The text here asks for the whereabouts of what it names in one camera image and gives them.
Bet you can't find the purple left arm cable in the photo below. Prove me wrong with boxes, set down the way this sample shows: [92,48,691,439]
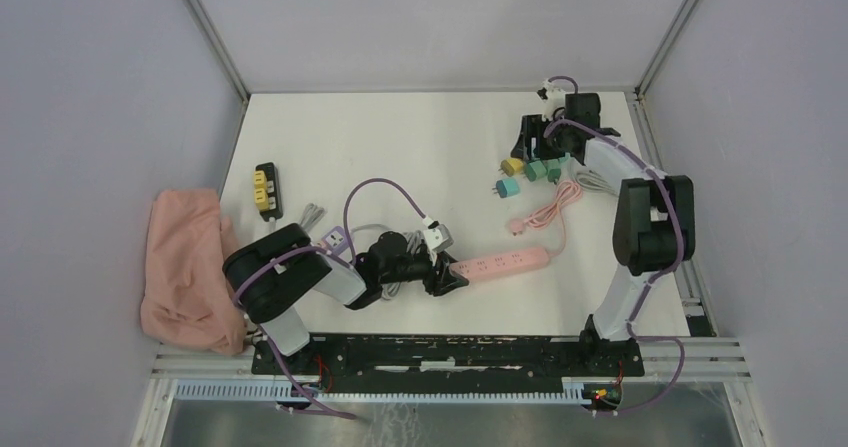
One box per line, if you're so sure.
[231,178,439,422]

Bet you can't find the grey cable of purple strip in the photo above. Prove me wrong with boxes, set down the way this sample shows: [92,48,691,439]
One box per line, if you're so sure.
[347,223,429,302]

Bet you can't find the small black power strip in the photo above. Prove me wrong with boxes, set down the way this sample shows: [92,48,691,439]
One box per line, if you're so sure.
[254,162,283,222]

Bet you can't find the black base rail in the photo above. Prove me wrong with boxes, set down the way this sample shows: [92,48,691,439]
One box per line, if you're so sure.
[285,333,645,394]

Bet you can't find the pink power strip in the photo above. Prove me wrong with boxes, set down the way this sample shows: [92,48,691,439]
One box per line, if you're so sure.
[450,246,551,283]

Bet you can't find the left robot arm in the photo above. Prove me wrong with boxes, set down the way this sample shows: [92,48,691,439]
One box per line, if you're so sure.
[222,224,470,374]

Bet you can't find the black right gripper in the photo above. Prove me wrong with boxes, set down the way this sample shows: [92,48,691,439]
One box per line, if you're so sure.
[511,114,573,161]

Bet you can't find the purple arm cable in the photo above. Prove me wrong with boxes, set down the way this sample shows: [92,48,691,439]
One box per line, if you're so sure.
[231,178,439,422]
[543,75,687,417]

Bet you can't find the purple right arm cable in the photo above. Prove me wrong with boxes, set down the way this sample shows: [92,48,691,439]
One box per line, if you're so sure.
[543,75,687,417]

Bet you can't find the pink cloth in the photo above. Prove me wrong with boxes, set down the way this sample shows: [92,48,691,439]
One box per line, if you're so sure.
[140,188,247,356]

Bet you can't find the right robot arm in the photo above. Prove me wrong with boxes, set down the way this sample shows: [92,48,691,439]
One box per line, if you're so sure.
[519,82,696,375]

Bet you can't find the yellow cube plug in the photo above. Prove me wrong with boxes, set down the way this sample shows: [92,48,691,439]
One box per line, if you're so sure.
[499,157,525,177]

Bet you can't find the grey cable of small strip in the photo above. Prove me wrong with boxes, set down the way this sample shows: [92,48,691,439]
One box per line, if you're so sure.
[268,203,327,237]

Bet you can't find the green cube plug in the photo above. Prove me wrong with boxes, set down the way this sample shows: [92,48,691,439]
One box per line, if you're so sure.
[544,159,562,185]
[524,160,547,182]

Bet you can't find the yellow charger plug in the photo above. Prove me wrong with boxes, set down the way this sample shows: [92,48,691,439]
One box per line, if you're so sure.
[253,170,267,188]
[254,187,270,212]

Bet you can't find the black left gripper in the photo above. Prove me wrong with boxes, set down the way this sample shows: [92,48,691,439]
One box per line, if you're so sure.
[380,248,468,295]

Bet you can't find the teal cube plug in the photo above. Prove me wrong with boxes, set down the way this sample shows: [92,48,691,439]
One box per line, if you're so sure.
[493,178,521,199]

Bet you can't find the purple power strip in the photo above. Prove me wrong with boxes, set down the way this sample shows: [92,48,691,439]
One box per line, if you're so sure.
[317,226,349,256]

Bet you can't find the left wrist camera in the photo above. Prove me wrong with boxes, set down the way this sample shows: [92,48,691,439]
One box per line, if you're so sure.
[422,216,454,254]

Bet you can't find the white slotted cable duct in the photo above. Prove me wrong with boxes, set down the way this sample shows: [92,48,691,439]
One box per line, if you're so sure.
[173,378,590,406]

